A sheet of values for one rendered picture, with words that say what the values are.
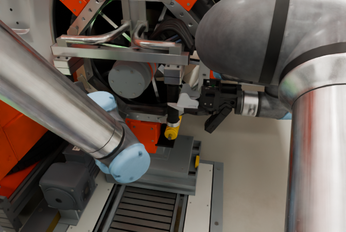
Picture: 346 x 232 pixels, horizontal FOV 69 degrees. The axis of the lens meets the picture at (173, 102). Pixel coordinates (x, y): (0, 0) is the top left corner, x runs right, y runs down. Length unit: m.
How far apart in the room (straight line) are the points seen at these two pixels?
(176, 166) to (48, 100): 1.10
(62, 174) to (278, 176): 1.25
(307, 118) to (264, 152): 1.66
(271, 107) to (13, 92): 0.60
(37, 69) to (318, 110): 0.31
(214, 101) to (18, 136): 0.77
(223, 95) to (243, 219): 0.93
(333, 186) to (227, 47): 0.17
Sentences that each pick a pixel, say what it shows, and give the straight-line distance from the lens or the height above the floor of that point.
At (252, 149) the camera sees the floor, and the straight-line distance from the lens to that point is 1.89.
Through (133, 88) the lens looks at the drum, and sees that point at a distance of 0.86.
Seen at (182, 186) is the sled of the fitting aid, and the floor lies 0.15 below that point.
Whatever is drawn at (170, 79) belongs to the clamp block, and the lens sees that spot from 0.72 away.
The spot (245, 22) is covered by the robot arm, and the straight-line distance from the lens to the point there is 0.29.
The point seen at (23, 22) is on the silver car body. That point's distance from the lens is 1.31.
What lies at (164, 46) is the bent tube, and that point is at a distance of 0.72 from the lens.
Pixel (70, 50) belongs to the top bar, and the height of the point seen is 0.97.
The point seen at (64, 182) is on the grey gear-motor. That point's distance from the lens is 1.19.
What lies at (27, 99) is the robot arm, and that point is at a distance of 0.36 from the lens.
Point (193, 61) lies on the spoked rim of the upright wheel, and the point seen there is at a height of 0.83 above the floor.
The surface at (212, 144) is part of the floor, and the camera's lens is 1.87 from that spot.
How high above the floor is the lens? 1.26
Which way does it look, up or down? 33 degrees down
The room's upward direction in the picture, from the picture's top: straight up
